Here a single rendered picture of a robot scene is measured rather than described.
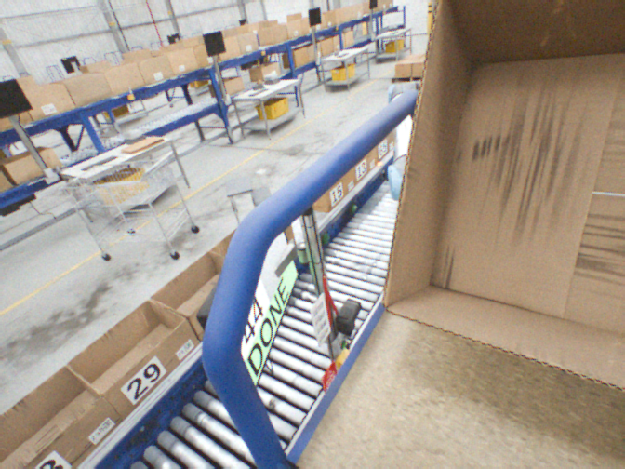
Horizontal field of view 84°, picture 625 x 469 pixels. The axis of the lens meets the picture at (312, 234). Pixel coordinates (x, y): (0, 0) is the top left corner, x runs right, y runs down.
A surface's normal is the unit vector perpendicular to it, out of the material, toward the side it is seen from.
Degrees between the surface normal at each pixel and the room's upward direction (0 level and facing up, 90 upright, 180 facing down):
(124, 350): 89
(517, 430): 0
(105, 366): 89
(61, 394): 89
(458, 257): 57
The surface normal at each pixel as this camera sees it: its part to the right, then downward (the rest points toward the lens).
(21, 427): 0.83, 0.18
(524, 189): -0.55, 0.00
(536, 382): -0.16, -0.82
